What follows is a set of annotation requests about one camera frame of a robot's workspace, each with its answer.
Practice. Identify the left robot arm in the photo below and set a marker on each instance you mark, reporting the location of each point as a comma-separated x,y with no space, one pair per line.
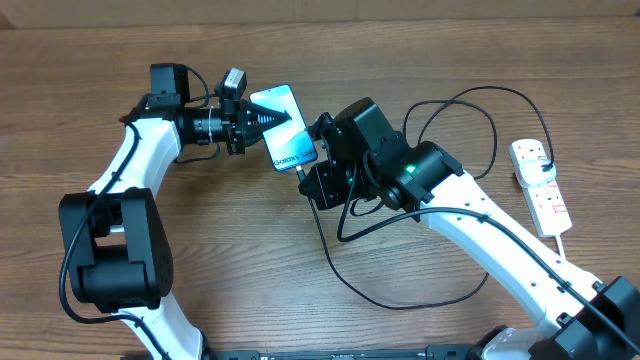
118,264

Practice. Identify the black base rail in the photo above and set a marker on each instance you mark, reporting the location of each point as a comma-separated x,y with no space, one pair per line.
431,352

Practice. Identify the white charger plug adapter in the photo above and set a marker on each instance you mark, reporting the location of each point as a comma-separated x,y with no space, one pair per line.
533,173

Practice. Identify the cardboard backdrop panel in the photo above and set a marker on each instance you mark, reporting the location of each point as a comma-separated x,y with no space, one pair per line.
56,14

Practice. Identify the white power strip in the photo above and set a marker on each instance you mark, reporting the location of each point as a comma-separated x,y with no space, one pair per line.
545,202

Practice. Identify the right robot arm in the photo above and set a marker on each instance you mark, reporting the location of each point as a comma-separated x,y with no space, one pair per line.
574,314

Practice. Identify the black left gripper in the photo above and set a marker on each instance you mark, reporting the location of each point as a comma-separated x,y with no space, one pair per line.
237,131

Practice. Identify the Samsung Galaxy smartphone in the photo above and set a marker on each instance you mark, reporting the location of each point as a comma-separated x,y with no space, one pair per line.
289,144

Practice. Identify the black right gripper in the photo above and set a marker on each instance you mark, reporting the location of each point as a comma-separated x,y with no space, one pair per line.
330,196

